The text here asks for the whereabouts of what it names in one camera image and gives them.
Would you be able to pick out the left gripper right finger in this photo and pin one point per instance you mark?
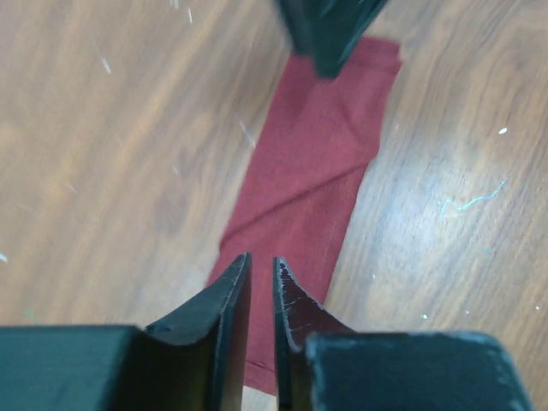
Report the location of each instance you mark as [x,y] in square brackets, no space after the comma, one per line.
[321,364]

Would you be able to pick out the dark red cloth napkin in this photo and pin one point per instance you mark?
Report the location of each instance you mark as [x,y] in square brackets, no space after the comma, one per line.
[301,184]

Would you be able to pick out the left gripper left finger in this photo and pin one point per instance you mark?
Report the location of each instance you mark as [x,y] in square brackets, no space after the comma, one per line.
[191,359]

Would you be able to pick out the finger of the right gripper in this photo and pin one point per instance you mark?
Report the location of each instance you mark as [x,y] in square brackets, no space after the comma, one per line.
[327,31]

